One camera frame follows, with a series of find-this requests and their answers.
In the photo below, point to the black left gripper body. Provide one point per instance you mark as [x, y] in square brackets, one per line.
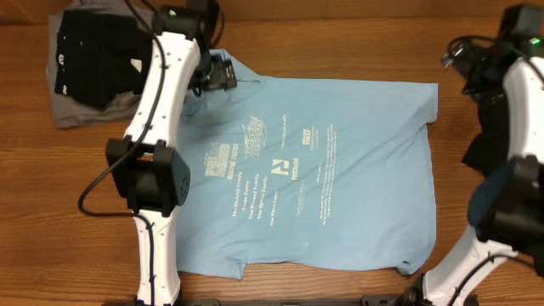
[212, 71]

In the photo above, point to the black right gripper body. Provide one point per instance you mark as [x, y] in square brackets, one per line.
[482, 70]

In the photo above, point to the light blue printed t-shirt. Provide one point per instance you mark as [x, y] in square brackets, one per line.
[334, 174]

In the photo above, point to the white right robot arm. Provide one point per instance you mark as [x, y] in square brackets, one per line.
[504, 77]

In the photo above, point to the crumpled black shirt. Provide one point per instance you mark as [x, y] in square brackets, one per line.
[488, 150]

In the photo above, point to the folded black garment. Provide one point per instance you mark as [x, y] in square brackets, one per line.
[100, 56]

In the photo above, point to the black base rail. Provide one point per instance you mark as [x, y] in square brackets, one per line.
[371, 300]

